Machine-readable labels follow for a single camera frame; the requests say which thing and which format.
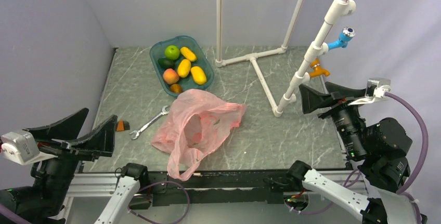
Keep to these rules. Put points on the small black orange tool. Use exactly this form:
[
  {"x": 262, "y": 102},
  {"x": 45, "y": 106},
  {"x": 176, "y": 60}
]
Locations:
[{"x": 122, "y": 125}]

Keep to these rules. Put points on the orange faucet tap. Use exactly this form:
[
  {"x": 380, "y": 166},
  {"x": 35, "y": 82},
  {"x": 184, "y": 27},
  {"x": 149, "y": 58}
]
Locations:
[{"x": 318, "y": 70}]

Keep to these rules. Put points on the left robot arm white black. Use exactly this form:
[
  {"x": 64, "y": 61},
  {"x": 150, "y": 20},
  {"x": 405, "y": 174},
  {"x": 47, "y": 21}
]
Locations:
[{"x": 43, "y": 200}]

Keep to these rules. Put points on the green fake apple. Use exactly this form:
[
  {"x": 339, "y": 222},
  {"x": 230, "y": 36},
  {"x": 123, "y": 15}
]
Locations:
[{"x": 172, "y": 52}]

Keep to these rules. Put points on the yellow fake mango front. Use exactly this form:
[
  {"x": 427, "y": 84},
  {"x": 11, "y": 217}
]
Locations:
[{"x": 184, "y": 68}]

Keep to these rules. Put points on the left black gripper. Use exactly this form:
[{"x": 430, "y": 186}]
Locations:
[{"x": 100, "y": 141}]

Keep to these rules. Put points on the aluminium extrusion frame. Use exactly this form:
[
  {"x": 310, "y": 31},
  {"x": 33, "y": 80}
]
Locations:
[{"x": 88, "y": 185}]

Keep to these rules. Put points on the teal plastic tray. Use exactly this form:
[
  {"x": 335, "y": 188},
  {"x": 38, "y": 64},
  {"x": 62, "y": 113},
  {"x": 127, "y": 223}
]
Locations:
[{"x": 157, "y": 52}]

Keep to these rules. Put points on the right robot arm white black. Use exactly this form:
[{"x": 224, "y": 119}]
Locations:
[{"x": 379, "y": 149}]

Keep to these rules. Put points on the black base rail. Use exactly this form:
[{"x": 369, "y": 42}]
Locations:
[{"x": 271, "y": 186}]

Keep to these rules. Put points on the silver wrench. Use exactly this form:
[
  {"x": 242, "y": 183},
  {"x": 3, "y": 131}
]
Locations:
[{"x": 136, "y": 133}]

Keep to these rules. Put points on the white PVC pipe frame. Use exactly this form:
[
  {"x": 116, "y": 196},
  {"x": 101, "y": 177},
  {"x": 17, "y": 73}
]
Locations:
[{"x": 317, "y": 48}]

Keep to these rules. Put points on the fake peach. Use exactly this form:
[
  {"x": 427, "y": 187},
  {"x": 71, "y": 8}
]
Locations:
[{"x": 170, "y": 77}]

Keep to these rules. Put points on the orange fake fruit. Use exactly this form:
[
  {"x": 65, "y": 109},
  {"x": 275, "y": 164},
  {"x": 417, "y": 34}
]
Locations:
[{"x": 176, "y": 88}]

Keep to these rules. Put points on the dark green fake avocado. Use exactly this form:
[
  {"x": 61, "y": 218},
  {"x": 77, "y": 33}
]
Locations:
[{"x": 166, "y": 63}]

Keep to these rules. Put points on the pink plastic bag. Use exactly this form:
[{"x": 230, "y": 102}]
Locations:
[{"x": 197, "y": 124}]

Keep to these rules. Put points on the blue faucet tap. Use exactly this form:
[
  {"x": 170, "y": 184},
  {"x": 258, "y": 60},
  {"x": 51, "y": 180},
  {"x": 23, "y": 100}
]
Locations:
[{"x": 345, "y": 36}]

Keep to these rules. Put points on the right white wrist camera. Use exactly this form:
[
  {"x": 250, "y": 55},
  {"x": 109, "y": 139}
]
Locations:
[{"x": 375, "y": 91}]

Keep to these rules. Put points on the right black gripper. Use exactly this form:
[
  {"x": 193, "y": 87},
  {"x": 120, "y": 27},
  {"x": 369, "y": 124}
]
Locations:
[{"x": 310, "y": 99}]

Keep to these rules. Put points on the yellow fake fruit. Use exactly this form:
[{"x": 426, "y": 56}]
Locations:
[
  {"x": 188, "y": 54},
  {"x": 198, "y": 75}
]

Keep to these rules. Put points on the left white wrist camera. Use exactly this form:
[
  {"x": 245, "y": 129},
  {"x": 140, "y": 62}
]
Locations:
[{"x": 20, "y": 147}]

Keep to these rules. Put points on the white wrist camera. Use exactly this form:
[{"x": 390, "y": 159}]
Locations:
[
  {"x": 20, "y": 147},
  {"x": 375, "y": 91}
]

